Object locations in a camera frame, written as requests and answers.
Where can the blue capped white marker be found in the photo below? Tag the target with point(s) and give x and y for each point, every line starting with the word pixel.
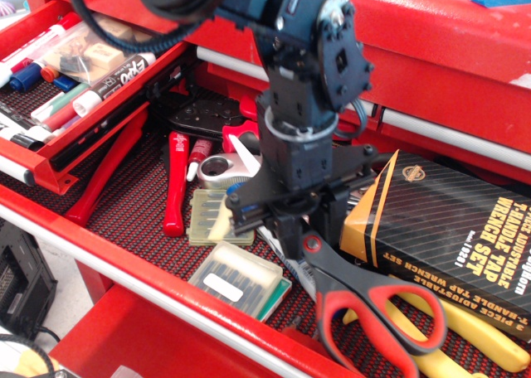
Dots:
pixel 299 268

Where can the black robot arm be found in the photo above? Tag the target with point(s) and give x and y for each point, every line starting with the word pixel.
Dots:
pixel 315 68

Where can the red handled long tool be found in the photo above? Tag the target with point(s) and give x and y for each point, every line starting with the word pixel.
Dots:
pixel 178 152

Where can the red tool chest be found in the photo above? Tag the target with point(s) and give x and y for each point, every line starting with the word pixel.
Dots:
pixel 451 83

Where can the clear plastic bit case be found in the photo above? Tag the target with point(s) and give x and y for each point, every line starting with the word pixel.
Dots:
pixel 249 283

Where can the yellow handled tin snips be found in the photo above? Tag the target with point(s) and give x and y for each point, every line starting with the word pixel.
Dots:
pixel 497 347

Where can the red white marker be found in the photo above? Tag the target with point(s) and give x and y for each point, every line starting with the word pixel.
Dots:
pixel 20 57

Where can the small red upper drawer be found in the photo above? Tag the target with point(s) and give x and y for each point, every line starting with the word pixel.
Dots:
pixel 50 165

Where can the small red threadlocker bottle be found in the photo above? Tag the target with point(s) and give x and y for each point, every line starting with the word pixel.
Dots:
pixel 201 149

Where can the silver metal hand tool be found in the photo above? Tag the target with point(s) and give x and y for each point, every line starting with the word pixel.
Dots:
pixel 220 171

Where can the green white marker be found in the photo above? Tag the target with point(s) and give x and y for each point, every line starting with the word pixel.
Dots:
pixel 51 107

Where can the large red open drawer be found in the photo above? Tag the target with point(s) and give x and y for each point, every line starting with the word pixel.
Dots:
pixel 146 314

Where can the orange capped marker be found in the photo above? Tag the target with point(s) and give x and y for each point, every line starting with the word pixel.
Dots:
pixel 49 74

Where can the clear bag of erasers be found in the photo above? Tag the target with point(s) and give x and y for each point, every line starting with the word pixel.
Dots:
pixel 80 55

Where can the dark red marker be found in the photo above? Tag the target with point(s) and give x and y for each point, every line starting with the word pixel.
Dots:
pixel 63 118

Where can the red black handled crimper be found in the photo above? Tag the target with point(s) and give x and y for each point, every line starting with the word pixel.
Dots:
pixel 213 118

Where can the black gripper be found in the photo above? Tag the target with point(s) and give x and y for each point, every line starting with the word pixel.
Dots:
pixel 302 174

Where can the orange grey scissors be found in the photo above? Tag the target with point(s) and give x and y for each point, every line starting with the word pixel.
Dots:
pixel 341 285

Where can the green plastic bit case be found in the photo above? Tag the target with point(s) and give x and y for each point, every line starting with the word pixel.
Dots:
pixel 205 209

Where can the black yellow tap wrench box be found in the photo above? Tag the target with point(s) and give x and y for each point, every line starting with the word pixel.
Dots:
pixel 466 240

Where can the black Expo marker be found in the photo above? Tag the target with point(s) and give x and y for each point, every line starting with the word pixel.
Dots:
pixel 112 82

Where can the black electronic box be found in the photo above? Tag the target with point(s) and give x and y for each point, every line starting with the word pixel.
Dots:
pixel 27 286

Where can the yellow object at corner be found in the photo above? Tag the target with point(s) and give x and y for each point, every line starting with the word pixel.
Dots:
pixel 30 364

